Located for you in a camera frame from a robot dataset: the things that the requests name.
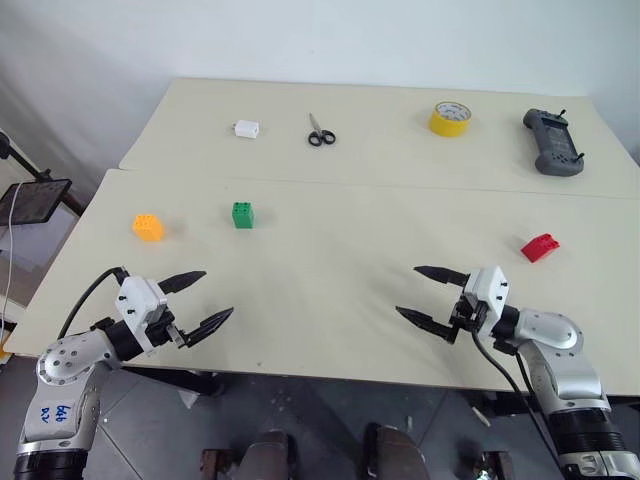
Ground white tablet cable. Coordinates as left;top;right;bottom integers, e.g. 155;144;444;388
0;182;24;346

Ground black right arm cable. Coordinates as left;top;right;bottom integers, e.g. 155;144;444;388
470;330;551;436

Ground yellow tape roll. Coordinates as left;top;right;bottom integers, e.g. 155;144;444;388
428;99;473;139

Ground red toy brick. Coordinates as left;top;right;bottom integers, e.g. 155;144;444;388
519;232;562;264

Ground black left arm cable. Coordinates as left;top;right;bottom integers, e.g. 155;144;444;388
56;266;130;342

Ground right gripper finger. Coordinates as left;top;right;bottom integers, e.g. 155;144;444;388
394;305;459;346
412;265;470;289

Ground black handled scissors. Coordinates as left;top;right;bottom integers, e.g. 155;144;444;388
305;112;338;149

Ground black tablet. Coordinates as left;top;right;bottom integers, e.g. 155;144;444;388
0;179;73;228

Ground black table frame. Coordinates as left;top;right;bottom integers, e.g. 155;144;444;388
121;366;640;417

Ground gray handheld remote controller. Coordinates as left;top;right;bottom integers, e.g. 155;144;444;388
522;106;587;177

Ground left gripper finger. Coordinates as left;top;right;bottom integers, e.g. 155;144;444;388
181;306;236;349
158;269;208;296

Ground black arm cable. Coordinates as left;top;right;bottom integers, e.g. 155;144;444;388
470;330;551;436
56;266;130;342

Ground green toy brick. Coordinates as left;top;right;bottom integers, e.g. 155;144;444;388
230;200;257;231

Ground orange toy brick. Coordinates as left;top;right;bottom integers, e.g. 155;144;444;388
131;213;166;244

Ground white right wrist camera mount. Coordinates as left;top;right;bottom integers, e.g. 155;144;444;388
464;265;511;334

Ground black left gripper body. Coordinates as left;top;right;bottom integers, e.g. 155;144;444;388
145;307;195;354

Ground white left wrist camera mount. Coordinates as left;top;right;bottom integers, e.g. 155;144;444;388
114;275;169;358

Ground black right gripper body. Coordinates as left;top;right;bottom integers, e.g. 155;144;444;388
449;293;495;346

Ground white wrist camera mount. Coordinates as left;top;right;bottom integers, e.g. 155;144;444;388
464;265;511;334
114;275;169;358

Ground white power adapter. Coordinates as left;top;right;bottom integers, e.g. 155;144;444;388
231;119;262;140

